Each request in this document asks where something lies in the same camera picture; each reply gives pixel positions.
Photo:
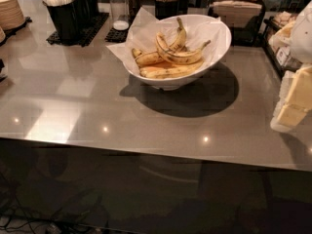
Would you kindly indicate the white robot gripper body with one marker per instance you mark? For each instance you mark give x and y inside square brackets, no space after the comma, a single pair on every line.
[302,38]

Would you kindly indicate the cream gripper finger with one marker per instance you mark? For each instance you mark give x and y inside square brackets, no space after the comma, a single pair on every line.
[295,99]

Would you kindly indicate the spotted yellow banana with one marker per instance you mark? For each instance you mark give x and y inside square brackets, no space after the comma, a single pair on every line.
[178,57]

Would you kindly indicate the white ceramic bowl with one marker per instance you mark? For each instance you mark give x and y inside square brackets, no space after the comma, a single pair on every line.
[170,83]

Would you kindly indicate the upright yellow banana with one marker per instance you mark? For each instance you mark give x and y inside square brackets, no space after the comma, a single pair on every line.
[180,39]

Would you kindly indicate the bottom yellow banana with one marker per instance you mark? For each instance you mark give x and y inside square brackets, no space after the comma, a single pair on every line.
[164,70]

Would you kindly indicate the left yellow banana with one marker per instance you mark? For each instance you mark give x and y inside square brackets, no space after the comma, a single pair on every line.
[143,59]

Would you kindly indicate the white paper bowl liner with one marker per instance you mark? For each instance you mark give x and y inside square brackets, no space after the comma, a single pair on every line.
[199,29]

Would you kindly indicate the black tea bag rack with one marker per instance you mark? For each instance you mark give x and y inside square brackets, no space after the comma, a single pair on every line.
[280,57]

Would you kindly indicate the black napkin holder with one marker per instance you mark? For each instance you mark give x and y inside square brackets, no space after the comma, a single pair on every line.
[244,36]

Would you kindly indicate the brown paper napkin stack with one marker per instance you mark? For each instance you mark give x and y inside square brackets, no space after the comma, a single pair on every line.
[236,13]

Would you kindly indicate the black stir stick holder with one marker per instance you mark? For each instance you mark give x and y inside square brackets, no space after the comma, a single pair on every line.
[165,10]

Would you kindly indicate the small black rubber mat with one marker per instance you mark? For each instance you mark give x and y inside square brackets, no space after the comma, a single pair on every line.
[116,36]

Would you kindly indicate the glass sugar dispenser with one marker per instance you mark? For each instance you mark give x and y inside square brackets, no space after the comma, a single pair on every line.
[119,13]

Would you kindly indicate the rear black cutlery holder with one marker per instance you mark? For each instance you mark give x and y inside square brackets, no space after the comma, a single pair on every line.
[85,10]

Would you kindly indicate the black cutlery holder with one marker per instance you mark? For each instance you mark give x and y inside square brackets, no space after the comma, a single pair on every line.
[85,10]
[65,22]

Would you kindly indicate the front black cutlery holder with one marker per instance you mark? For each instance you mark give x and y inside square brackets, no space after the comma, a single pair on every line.
[65,22]

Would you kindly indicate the black rubber grid mat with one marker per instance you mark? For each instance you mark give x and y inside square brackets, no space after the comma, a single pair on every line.
[86,36]

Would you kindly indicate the stack of paper plates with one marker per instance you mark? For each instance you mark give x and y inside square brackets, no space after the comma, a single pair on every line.
[11,15]

